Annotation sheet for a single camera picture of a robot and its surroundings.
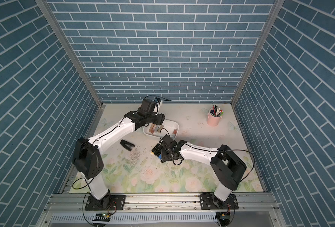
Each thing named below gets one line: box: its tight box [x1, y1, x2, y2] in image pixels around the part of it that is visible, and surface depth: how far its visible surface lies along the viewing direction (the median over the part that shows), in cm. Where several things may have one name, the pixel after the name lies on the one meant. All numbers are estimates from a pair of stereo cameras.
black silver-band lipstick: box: [153, 142, 163, 157], surface depth 93 cm
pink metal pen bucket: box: [206, 107, 224, 127], surface depth 104 cm
